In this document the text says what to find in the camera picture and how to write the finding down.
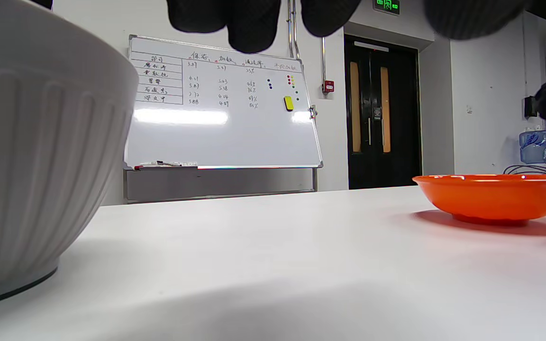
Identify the person's left hand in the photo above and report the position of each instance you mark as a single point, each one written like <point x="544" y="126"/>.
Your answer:
<point x="254" y="23"/>

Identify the whiteboard on metal stand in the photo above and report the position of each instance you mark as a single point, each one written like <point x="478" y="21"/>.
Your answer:
<point x="235" y="137"/>

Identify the white board eraser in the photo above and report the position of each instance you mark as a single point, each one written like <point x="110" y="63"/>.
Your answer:
<point x="188" y="164"/>

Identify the metal wall conduit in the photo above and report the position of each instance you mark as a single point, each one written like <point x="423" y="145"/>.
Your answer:
<point x="293" y="28"/>

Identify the green exit sign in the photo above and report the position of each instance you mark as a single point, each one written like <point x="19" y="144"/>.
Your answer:
<point x="386" y="5"/>

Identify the yellow magnetic eraser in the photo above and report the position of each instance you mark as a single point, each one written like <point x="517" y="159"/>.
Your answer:
<point x="288" y="103"/>

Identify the blue water bottle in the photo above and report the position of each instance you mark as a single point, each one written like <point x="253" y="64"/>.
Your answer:
<point x="533" y="147"/>

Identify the black marker pen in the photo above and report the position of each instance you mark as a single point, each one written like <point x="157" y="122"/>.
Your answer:
<point x="168" y="164"/>

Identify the red fire alarm box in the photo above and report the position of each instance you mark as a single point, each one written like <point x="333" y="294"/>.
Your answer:
<point x="328" y="86"/>

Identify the orange plastic bowl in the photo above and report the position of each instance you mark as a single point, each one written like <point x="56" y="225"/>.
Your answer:
<point x="495" y="196"/>

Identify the grey salad bowl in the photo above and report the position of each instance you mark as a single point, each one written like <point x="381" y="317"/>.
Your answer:
<point x="36" y="156"/>

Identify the black double door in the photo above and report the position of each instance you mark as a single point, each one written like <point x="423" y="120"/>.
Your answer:
<point x="363" y="118"/>

